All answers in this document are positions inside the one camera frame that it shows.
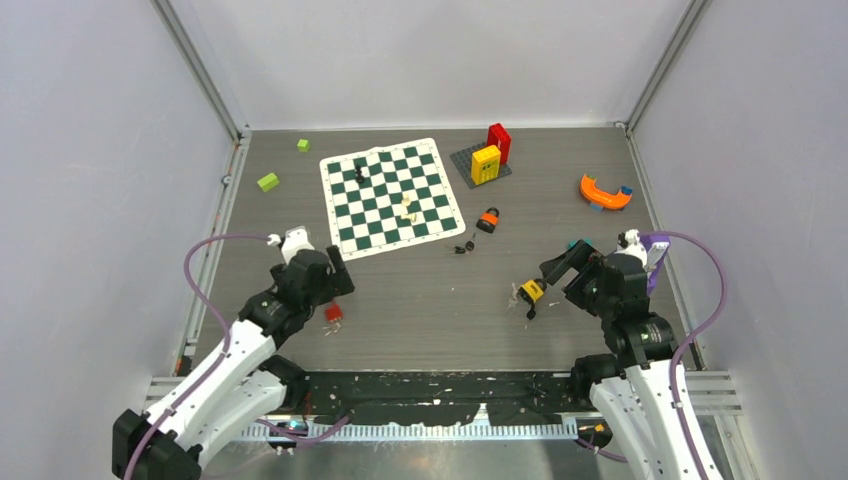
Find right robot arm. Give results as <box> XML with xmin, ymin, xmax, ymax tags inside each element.
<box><xmin>515</xmin><ymin>229</ymin><xmax>727</xmax><ymax>479</ymax></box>

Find yellow building block tower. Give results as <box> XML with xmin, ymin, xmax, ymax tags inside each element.
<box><xmin>470</xmin><ymin>145</ymin><xmax>501</xmax><ymax>186</ymax></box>

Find green white chess mat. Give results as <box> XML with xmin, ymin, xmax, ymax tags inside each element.
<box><xmin>319</xmin><ymin>138</ymin><xmax>466</xmax><ymax>261</ymax></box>

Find light green block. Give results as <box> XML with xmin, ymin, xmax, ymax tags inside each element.
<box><xmin>257</xmin><ymin>172</ymin><xmax>280</xmax><ymax>193</ymax></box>

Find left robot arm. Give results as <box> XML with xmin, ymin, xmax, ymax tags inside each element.
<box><xmin>111</xmin><ymin>245</ymin><xmax>354</xmax><ymax>479</ymax></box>

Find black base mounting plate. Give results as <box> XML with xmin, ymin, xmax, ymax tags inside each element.
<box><xmin>281</xmin><ymin>371</ymin><xmax>597</xmax><ymax>427</ymax></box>

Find orange curved toy track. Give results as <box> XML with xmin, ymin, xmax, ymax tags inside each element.
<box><xmin>579</xmin><ymin>175</ymin><xmax>633</xmax><ymax>211</ymax></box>

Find purple white device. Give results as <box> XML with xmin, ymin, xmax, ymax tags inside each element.
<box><xmin>640</xmin><ymin>233</ymin><xmax>671</xmax><ymax>296</ymax></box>

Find dark grey building baseplate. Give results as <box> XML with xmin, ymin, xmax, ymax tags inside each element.
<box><xmin>449</xmin><ymin>142</ymin><xmax>512</xmax><ymax>189</ymax></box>

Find red building block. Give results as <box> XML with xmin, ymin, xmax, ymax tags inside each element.
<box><xmin>487</xmin><ymin>123</ymin><xmax>512</xmax><ymax>165</ymax></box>

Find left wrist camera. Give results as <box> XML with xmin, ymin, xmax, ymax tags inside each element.
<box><xmin>279</xmin><ymin>226</ymin><xmax>315</xmax><ymax>264</ymax></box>

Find black keys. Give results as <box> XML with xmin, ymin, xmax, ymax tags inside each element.
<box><xmin>448</xmin><ymin>233</ymin><xmax>476</xmax><ymax>255</ymax></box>

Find yellow black key fob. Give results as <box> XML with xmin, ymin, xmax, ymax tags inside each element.
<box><xmin>507</xmin><ymin>278</ymin><xmax>548</xmax><ymax>321</ymax></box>

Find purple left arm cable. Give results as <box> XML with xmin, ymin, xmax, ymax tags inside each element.
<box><xmin>122</xmin><ymin>233</ymin><xmax>283</xmax><ymax>480</ymax></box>

